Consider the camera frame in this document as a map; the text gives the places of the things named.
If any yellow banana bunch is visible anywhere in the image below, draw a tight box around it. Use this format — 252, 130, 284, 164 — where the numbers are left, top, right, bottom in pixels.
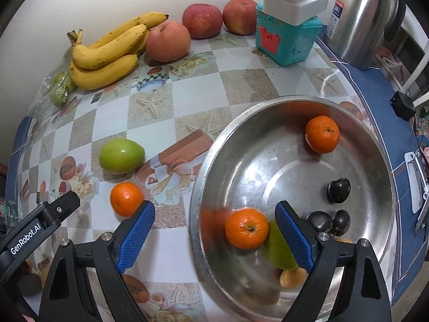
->
67, 12, 169, 91

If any large steel bowl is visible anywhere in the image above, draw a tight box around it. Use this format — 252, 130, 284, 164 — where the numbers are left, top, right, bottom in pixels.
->
189, 95, 395, 321

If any small orange tangerine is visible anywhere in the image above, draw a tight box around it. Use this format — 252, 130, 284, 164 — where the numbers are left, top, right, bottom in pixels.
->
305, 116, 340, 154

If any white phone stand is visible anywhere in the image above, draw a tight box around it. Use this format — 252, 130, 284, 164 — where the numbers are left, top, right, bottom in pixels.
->
404, 151, 428, 233

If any blue cloth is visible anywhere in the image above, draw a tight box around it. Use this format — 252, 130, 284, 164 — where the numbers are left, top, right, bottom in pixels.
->
316, 31, 428, 304

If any teal toy box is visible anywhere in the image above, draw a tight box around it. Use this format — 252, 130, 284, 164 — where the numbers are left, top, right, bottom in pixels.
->
255, 3, 323, 66

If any red apple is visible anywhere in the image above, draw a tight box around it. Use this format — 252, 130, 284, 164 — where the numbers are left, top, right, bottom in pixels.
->
182, 4, 223, 39
223, 0, 257, 36

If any white power strip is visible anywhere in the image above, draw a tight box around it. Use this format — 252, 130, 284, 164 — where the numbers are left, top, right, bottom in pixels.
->
262, 0, 329, 25

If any white chair frame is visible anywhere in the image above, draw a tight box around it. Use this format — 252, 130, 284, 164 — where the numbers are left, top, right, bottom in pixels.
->
375, 9, 428, 100

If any large green jujube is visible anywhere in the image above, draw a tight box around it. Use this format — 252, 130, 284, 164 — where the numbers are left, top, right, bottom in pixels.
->
99, 138, 145, 174

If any bag of green fruits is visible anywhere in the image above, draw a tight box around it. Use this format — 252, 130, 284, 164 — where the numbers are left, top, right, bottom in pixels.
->
28, 71, 76, 119

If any patterned plastic tablecloth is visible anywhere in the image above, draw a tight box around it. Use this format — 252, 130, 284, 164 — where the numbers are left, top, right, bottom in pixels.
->
12, 34, 369, 321

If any steel thermos jug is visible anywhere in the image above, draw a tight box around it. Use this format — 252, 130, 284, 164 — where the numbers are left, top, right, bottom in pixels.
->
324, 0, 406, 71

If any red apple middle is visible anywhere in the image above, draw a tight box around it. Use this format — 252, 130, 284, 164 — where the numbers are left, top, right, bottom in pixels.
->
182, 4, 223, 39

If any red apple right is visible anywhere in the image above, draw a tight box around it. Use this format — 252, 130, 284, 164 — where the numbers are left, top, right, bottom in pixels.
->
223, 0, 257, 36

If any peach coloured apple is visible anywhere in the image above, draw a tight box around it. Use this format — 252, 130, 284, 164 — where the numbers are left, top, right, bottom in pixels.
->
145, 20, 191, 63

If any small green jujube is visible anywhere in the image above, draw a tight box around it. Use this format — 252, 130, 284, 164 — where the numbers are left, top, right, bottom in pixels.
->
267, 219, 299, 270

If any black power adapter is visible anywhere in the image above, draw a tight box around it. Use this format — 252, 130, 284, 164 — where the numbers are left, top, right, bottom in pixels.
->
390, 91, 416, 121

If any small dark plum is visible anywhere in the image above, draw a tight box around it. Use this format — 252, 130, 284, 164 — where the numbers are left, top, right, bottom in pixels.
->
331, 209, 351, 236

